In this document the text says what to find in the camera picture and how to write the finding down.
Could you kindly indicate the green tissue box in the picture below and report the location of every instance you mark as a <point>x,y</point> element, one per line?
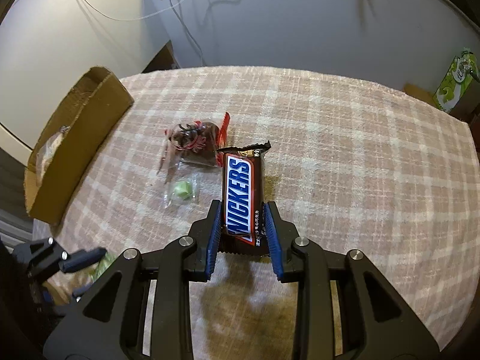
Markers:
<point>462,71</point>

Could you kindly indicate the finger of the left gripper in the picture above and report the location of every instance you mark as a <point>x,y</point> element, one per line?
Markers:
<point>75,294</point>
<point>71,263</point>

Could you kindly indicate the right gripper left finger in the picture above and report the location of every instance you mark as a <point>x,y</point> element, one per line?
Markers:
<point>207,235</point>

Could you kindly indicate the green wafer packet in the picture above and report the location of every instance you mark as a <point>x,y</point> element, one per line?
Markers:
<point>107,260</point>

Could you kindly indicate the cardboard box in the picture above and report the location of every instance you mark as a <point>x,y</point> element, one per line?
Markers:
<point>70,140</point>

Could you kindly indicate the plaid tablecloth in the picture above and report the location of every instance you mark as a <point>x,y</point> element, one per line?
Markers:
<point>353,165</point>

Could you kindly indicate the dark red candy bag top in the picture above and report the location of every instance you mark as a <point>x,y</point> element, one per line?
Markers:
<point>195,143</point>

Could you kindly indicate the large Snickers bar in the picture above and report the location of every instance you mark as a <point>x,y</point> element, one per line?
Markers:
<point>243,229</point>

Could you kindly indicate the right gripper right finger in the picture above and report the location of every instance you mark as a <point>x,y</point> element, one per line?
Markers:
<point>280,234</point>

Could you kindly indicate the clear green candy wrapper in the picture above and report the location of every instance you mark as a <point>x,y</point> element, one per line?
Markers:
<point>182,189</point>

